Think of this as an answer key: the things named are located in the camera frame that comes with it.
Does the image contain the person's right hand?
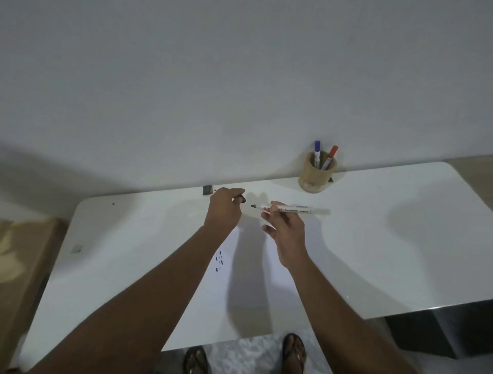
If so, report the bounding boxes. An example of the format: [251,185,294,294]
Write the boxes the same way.
[261,201,311,270]

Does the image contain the person's left hand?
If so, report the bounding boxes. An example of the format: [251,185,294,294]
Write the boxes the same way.
[203,188,247,239]

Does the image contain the black capped white marker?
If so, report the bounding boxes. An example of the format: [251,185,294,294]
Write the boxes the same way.
[251,204,313,215]

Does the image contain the round wooden pen holder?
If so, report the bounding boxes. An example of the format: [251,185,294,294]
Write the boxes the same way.
[298,150,338,193]

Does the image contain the white paper sheet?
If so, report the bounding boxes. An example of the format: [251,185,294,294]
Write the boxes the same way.
[161,223,316,351]

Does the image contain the red capped white marker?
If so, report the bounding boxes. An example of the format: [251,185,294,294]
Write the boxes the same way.
[320,145,339,171]

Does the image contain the person's left forearm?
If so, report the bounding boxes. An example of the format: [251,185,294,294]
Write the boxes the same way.
[27,225,234,374]

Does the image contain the person's right forearm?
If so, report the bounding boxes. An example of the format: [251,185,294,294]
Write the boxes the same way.
[287,257,419,374]

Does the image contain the person's right foot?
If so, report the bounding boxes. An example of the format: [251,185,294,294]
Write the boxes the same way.
[282,334,307,374]

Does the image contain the person's foot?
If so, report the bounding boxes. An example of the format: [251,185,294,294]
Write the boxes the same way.
[184,346,210,374]
[282,334,307,374]

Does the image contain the person's left foot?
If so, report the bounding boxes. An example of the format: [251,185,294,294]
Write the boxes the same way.
[184,346,210,374]

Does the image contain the light wooden cabinet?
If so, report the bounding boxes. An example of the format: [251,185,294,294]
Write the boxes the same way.
[0,217,69,370]

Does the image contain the dark strap sandal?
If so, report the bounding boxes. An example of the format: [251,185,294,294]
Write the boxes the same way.
[281,332,308,374]
[183,345,211,374]

